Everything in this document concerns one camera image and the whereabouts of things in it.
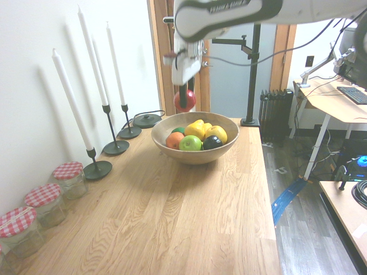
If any black table clamp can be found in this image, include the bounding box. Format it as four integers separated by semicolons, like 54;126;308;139
337;164;350;191

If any wooden fruit bowl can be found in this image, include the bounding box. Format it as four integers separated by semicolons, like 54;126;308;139
151;112;240;166

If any glass jar red checked lid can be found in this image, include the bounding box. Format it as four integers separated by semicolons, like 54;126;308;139
24;183;69;229
52;161;89;201
0;206;46;259

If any wooden door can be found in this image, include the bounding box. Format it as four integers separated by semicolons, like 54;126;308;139
147;0;212;116

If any wooden side table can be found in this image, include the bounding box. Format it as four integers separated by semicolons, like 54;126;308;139
318;180;367;269

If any blue floor cable cover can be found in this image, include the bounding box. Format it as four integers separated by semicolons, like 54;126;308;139
270;176;308;227

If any red apple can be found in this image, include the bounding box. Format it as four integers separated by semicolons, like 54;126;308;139
173;89;197;113

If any black round lid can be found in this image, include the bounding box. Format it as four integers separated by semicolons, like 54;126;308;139
132;113;163;129

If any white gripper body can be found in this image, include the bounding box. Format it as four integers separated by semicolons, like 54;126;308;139
162;36;207;85

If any light wooden office desk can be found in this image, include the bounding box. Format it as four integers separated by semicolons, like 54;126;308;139
292;76;367;182

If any black candle holder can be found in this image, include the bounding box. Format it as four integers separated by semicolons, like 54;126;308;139
118;103;143;140
83;147;113;180
101;104;130;156

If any black keyboard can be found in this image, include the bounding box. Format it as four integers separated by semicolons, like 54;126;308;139
336;85;367;105

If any green apple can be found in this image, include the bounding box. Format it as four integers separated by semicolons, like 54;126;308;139
178;135;203;152

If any dark avocado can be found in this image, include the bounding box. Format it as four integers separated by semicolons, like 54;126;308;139
202;135;224;151

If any long white taper candle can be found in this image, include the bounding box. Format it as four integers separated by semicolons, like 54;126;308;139
52;48;95;151
77;5;110;107
106;22;127;106

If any coiled black cable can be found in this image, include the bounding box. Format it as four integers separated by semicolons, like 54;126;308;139
352;179;367;209

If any orange fruit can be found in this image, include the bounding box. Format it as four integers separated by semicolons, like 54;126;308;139
166;132;185;150

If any black computer monitor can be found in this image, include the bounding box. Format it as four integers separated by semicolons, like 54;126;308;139
333;26;367;87

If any large round yellow fruit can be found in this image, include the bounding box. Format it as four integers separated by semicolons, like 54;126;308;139
205;125;228;145

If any black camera stand pole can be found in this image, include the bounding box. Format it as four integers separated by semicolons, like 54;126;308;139
211;23;262;128

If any black oil radiator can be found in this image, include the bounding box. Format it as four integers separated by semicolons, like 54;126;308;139
259;88;295;143

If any yellow lemon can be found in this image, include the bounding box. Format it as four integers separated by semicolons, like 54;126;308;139
184;119;206;141

